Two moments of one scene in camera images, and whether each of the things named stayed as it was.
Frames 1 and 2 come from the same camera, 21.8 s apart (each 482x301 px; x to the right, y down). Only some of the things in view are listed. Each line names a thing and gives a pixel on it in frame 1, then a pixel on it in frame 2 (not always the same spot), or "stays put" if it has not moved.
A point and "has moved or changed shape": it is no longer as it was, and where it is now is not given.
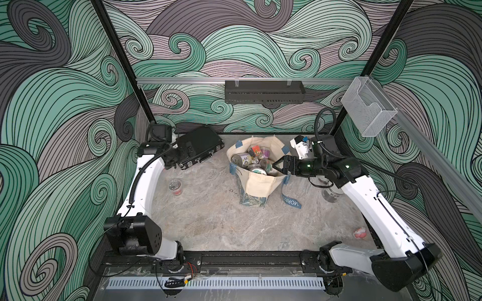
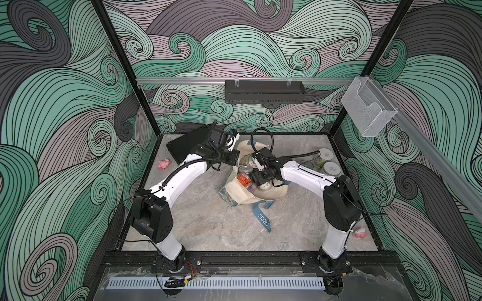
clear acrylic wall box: (368, 106) stays put
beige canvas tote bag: (255, 185) has moved or changed shape
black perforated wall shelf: (265, 91) stays put
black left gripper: (184, 156) to (233, 155)
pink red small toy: (360, 232) stays put
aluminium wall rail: (243, 81) stays put
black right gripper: (289, 160) to (258, 179)
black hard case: (196, 145) stays put
